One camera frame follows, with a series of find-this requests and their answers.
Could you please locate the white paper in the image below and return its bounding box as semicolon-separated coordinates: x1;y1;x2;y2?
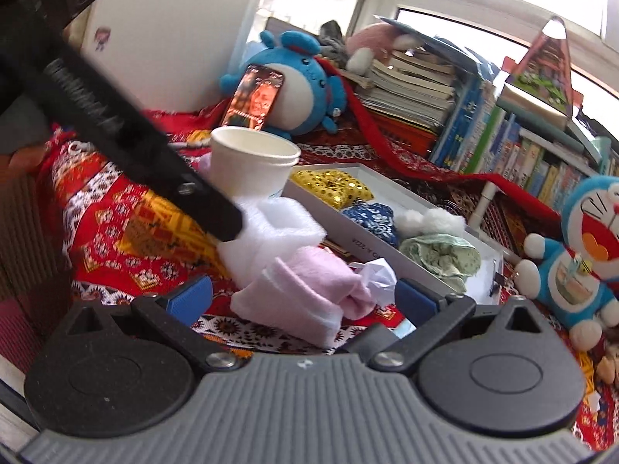
349;258;398;307

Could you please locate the green floral cloth hat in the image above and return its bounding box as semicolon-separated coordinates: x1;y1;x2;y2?
399;234;482;294

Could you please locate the white fluffy plush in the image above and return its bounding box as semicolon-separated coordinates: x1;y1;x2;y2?
395;207;466;239

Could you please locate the blue floral fabric bow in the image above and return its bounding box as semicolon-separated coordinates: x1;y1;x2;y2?
342;201;399;247

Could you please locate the pink towel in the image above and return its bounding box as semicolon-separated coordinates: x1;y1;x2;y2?
231;246;377;349

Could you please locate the white foam block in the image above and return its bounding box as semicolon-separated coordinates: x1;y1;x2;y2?
217;197;326;289

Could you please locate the gold sequin bow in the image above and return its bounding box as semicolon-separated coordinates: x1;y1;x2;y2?
291;170;373;211

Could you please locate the patterned red tablecloth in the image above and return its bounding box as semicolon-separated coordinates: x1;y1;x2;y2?
37;104;618;450

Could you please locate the white shallow cardboard box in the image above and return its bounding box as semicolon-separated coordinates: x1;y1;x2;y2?
283;164;504;304

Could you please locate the white PVC pipe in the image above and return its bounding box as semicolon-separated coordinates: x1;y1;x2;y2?
468;181;498;230

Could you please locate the red scarf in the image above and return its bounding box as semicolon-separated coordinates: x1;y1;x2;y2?
317;56;559;229

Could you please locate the white paper cup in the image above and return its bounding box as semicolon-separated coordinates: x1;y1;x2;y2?
207;126;301;198

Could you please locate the Doraemon plush toy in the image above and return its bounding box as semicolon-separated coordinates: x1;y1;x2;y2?
513;175;618;352

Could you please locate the red plastic crate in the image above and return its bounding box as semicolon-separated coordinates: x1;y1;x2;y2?
371;113;438;158

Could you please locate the row of upright books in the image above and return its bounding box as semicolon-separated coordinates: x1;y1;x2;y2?
430;75;600;212

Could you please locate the brown haired doll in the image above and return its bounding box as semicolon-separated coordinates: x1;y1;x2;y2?
596;327;619;387

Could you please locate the stack of grey books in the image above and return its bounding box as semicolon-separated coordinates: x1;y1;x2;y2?
357;49;462;133

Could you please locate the smartphone with red case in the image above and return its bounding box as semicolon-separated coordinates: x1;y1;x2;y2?
222;64;286;131

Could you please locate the blue round plush toy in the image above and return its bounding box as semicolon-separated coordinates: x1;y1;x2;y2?
219;31;347;139

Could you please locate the triangular toy house box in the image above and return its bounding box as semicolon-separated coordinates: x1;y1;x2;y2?
507;16;574;119

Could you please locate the pink plush toy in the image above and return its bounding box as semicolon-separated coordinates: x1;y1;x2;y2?
345;22;423;75

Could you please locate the grey plush toy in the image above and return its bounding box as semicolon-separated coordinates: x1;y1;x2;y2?
318;20;349;69

